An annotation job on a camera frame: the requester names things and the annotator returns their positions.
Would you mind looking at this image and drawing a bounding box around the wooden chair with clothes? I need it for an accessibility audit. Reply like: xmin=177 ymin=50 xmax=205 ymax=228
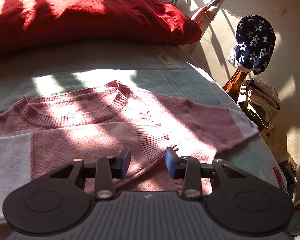
xmin=223 ymin=69 xmax=281 ymax=143

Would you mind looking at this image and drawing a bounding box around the green plaid bed blanket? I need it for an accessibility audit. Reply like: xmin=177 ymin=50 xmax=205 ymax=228
xmin=0 ymin=39 xmax=288 ymax=240

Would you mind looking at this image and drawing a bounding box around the orange curtain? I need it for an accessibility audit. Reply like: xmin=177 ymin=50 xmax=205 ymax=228
xmin=191 ymin=0 xmax=224 ymax=33

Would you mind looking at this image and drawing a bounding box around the pink and white knit sweater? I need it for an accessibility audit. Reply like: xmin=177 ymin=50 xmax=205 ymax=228
xmin=0 ymin=81 xmax=258 ymax=224

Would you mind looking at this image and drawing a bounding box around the red duvet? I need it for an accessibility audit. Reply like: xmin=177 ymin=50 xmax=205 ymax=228
xmin=0 ymin=0 xmax=202 ymax=54

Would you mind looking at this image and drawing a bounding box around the navy star pattern cloth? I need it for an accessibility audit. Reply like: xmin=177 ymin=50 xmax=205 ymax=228
xmin=227 ymin=15 xmax=276 ymax=75

